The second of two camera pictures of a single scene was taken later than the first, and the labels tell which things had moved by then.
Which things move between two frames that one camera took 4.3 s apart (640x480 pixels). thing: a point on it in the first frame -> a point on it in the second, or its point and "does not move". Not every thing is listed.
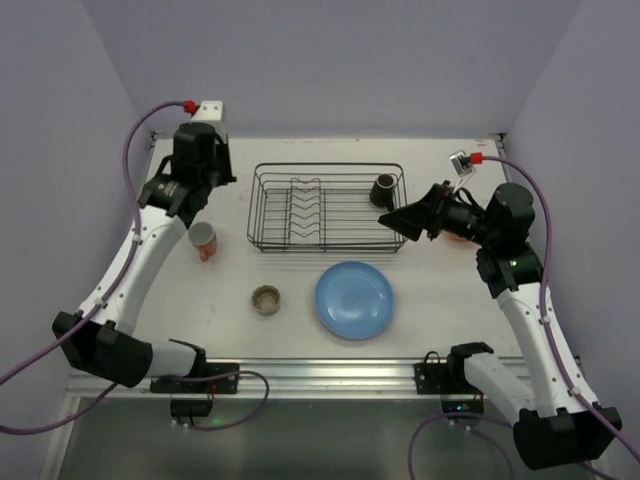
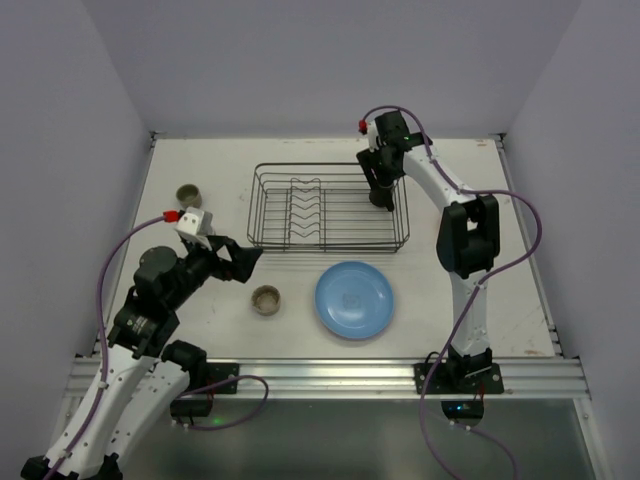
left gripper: x=201 y=195 -> x=220 y=257
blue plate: x=354 y=300 does not move
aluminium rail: x=284 y=378 does not move
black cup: x=382 y=192 does not move
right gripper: x=433 y=211 -> x=379 y=175
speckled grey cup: x=266 y=300 does not move
